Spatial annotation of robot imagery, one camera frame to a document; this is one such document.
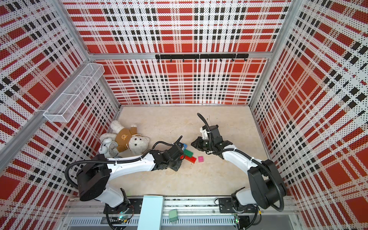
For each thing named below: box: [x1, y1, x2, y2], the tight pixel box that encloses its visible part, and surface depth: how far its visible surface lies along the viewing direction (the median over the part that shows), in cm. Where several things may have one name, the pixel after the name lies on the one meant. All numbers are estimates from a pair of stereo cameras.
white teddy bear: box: [100, 120, 150, 156], surface depth 94 cm
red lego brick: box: [184, 155, 197, 164], surface depth 92 cm
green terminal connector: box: [168, 208, 179, 224], surface depth 71 cm
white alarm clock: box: [98, 137, 119, 159], surface depth 88 cm
